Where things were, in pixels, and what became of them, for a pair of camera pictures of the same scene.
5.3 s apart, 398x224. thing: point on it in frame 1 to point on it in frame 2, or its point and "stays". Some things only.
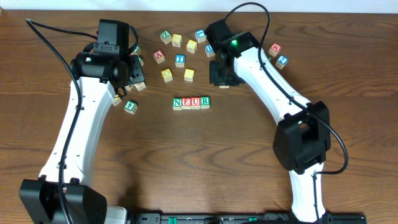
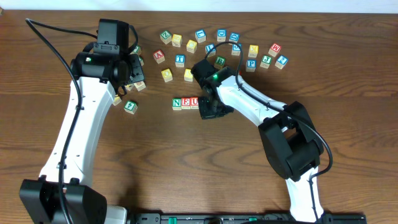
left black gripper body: x=137 y=71 stays
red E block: x=186 y=103 stays
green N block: x=177 y=103 stays
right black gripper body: x=218 y=74 to x=209 y=109
